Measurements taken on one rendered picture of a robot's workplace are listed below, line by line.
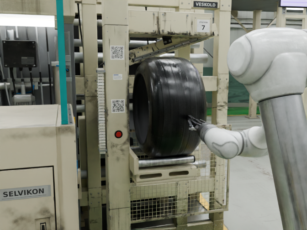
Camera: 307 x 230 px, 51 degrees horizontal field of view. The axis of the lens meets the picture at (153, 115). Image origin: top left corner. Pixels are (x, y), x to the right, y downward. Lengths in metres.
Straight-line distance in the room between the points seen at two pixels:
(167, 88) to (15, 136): 0.89
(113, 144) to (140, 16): 0.81
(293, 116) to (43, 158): 0.68
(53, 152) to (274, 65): 0.65
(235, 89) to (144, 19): 9.74
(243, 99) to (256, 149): 10.49
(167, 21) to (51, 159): 1.37
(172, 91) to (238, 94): 10.13
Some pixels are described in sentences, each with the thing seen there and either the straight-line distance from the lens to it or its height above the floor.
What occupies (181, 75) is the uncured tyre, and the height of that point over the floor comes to 1.39.
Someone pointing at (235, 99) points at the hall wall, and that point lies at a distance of 11.72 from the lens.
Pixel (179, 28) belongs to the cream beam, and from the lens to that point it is 2.14.
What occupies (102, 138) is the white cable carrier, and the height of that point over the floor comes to 1.04.
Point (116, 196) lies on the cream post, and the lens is 1.91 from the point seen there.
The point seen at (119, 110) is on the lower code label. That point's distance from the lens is 1.78.
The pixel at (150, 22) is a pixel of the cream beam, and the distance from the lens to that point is 2.09.
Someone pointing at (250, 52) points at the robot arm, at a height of 1.47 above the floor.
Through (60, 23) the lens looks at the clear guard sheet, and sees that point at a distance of 0.96.
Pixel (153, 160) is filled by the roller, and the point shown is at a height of 0.91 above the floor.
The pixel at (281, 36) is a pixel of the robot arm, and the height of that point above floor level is 1.51.
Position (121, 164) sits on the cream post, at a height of 0.88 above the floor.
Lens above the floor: 1.44
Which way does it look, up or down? 9 degrees down
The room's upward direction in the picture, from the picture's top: straight up
